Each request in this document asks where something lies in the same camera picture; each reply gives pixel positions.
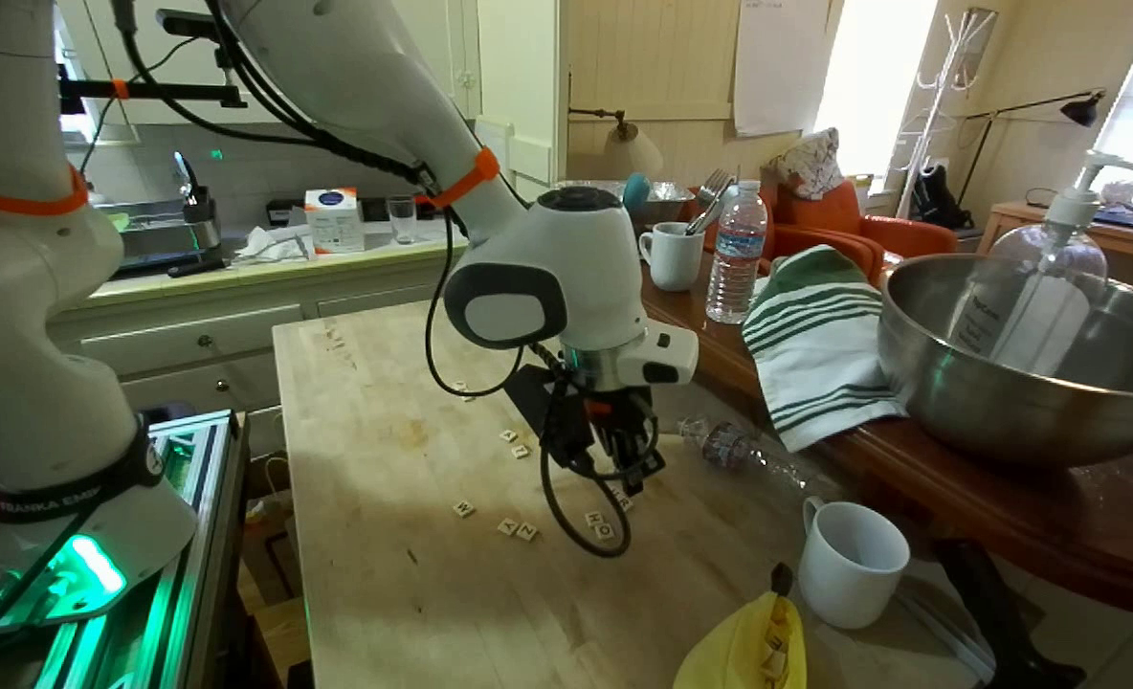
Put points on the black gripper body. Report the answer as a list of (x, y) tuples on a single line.
[(612, 419)]

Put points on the white ceramic mug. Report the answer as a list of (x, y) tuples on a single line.
[(680, 263), (855, 577)]

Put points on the cream upper wall cabinet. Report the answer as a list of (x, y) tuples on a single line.
[(458, 52)]

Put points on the aluminum robot stand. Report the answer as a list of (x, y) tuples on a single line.
[(198, 550)]

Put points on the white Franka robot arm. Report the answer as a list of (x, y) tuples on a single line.
[(33, 332)]

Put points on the black camera boom bar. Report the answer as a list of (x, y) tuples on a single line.
[(171, 89)]

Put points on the black desk lamp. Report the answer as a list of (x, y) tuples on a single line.
[(1084, 109)]

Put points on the large steel mixing bowl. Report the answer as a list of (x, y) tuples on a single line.
[(1013, 407)]

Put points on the cream letter tile Y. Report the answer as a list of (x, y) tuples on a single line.
[(506, 527)]

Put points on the crumpled white cloth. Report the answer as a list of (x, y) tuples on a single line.
[(272, 248)]

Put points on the metal dish rack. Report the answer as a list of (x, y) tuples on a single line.
[(157, 251)]

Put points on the clear plastic sheet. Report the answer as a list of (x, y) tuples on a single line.
[(941, 624)]

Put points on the green striped white towel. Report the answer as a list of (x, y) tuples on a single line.
[(816, 346)]

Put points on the cream kitchen counter cabinet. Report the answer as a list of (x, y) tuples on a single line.
[(209, 338)]

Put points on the orange chair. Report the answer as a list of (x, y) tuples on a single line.
[(906, 239)]

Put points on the crushed clear plastic bottle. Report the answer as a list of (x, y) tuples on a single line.
[(733, 448)]

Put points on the aluminum foil tray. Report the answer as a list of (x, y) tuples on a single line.
[(668, 199)]

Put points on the cream letter tile N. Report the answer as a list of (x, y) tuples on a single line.
[(527, 528)]

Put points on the black silver dispenser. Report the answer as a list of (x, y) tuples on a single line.
[(199, 212)]

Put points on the white wall paper sheet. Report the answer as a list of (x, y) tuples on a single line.
[(781, 63)]

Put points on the gooseneck lamp tan shade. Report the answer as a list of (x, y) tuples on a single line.
[(630, 155)]

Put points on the clear water bottle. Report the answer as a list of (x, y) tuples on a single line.
[(735, 255)]

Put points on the cream letter tile H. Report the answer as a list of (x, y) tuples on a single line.
[(589, 518)]

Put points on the white coat rack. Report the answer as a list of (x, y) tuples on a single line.
[(934, 121)]

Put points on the clear pump dispenser bottle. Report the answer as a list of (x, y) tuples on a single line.
[(1040, 299)]

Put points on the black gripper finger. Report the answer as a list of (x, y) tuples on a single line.
[(649, 467), (621, 467)]

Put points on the yellow banana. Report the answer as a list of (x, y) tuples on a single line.
[(733, 651)]

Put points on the clear drinking glass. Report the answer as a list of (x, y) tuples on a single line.
[(404, 220)]

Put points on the patterned cloth bag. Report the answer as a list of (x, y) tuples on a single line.
[(810, 162)]

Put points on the black stereo camera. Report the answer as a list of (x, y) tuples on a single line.
[(187, 24)]

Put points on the dark wooden side table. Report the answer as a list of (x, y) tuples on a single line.
[(1050, 521)]

